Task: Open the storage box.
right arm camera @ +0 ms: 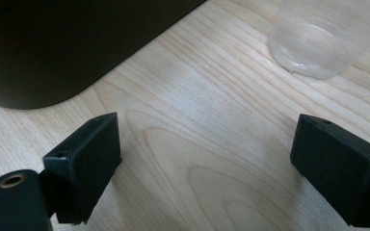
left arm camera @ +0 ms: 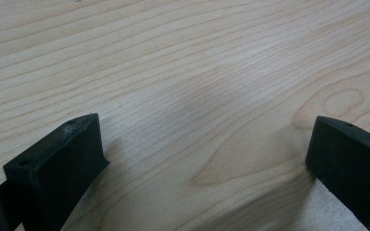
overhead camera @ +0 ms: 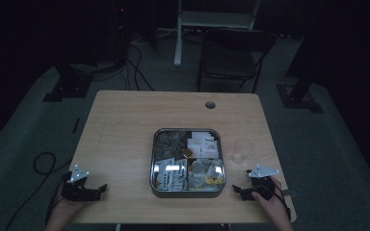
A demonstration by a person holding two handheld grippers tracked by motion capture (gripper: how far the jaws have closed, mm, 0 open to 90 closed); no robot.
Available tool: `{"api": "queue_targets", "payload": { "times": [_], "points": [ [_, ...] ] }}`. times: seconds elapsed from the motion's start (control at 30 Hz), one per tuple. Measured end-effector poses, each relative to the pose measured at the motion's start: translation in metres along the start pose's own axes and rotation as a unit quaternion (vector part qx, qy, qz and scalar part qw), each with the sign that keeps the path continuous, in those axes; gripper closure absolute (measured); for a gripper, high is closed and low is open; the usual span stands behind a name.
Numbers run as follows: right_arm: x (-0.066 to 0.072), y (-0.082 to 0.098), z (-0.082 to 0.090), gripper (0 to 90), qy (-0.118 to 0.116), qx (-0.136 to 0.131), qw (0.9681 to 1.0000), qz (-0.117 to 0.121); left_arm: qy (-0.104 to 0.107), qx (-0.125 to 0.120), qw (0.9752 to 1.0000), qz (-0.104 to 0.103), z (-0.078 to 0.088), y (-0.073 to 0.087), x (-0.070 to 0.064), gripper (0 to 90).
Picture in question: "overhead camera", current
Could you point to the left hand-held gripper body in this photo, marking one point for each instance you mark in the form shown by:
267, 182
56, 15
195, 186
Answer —
74, 191

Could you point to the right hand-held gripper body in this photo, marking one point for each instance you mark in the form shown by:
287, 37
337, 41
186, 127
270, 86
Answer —
261, 184

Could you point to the person's left hand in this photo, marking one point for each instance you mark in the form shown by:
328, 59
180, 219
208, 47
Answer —
65, 210

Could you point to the person's right hand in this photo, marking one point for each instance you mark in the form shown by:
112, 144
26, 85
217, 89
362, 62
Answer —
274, 207

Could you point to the pile of grey yellow sachets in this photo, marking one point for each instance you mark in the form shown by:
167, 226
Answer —
205, 174

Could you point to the clear glass cup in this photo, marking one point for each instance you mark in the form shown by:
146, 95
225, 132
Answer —
243, 150

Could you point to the square metal tray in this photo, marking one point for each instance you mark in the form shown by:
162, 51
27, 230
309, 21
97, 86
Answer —
188, 192

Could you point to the pile of white paper packets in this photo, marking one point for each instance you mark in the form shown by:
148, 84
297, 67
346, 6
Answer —
204, 146

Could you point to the pile of white striped sachets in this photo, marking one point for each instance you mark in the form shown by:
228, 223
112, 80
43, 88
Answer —
171, 174

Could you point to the pile of dark tea bags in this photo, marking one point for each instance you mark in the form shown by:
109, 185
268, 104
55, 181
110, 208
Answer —
170, 144

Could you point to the black stand base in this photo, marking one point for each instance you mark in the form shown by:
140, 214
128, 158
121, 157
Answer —
298, 99
67, 89

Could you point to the black folding chair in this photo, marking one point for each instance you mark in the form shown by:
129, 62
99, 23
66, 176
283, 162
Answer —
231, 61

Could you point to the white metal desk frame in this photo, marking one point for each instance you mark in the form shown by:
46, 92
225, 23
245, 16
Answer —
178, 38

